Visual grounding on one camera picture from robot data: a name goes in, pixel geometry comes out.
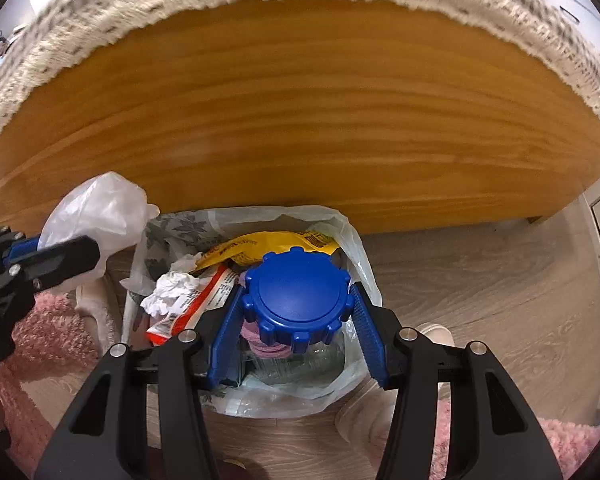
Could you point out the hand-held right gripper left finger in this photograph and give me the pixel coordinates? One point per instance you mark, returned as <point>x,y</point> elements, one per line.
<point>225,345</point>

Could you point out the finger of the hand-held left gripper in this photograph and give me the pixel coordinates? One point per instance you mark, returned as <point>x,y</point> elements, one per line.
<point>65,257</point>
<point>22,249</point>

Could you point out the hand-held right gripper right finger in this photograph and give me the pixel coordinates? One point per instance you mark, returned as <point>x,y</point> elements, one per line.
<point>372,340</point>

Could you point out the purple sock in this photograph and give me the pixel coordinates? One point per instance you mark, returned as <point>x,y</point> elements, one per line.
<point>265,347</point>

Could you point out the red white snack packet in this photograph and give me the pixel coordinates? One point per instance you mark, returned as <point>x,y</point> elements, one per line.
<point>195,305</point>

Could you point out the white translucent plastic bag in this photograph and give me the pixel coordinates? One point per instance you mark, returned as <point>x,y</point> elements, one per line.
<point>100,210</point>

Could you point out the clear plastic clamshell container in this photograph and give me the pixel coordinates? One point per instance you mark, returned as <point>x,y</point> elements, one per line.
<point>300,365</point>

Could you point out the blue plastic lid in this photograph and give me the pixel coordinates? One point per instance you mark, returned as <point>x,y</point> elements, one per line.
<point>297,300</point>

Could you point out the yellow snack bag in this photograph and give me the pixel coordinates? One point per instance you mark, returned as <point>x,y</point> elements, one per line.
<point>260,250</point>

